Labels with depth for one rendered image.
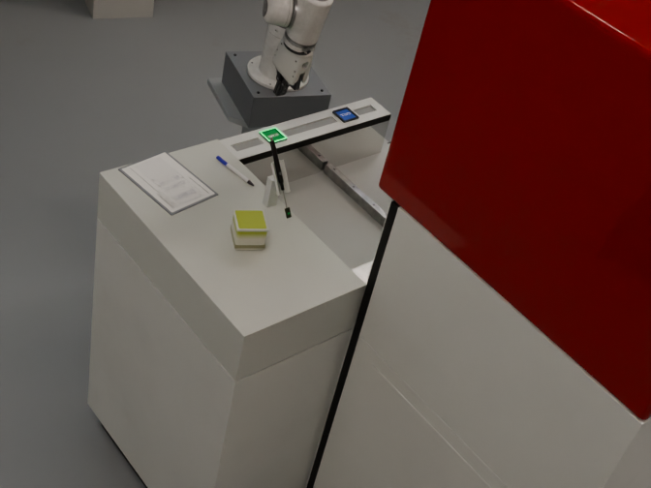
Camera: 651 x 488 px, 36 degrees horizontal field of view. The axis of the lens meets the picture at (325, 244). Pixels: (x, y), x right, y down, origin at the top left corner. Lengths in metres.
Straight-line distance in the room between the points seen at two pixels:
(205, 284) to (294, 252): 0.25
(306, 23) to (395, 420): 0.98
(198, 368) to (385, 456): 0.52
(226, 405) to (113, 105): 2.39
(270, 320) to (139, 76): 2.66
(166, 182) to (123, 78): 2.21
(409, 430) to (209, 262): 0.61
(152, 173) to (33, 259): 1.25
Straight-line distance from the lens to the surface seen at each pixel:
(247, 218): 2.30
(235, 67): 3.04
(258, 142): 2.68
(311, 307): 2.22
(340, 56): 5.11
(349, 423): 2.57
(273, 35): 2.94
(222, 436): 2.39
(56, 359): 3.34
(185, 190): 2.46
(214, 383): 2.32
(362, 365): 2.43
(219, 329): 2.20
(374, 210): 2.72
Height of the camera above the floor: 2.49
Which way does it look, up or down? 40 degrees down
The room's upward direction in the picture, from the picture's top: 14 degrees clockwise
